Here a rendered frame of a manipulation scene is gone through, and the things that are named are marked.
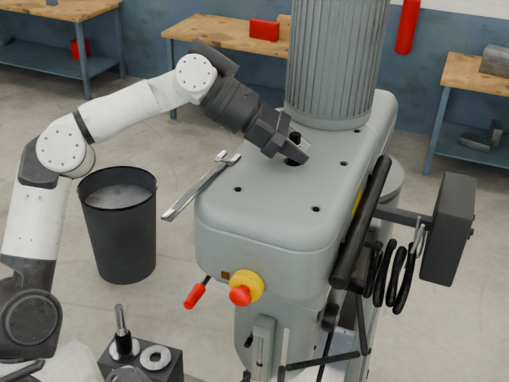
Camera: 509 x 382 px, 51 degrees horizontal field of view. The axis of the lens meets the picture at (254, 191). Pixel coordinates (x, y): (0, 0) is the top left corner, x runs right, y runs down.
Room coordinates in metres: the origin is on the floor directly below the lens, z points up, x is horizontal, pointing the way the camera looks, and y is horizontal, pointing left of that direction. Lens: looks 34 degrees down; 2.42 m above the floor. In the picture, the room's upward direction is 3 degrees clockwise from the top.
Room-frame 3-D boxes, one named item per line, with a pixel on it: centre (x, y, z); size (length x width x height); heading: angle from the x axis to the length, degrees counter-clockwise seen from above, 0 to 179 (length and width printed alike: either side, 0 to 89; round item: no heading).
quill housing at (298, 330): (0.90, -0.08, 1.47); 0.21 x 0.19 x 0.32; 70
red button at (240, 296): (0.66, 0.01, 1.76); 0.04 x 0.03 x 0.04; 70
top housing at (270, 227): (0.91, -0.08, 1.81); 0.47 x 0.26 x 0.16; 160
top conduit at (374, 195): (0.88, -0.22, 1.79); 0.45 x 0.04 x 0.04; 160
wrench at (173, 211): (0.80, 0.09, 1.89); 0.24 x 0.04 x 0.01; 157
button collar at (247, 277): (0.68, 0.01, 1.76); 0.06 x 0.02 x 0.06; 70
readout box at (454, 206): (1.07, -0.49, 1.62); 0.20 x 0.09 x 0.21; 160
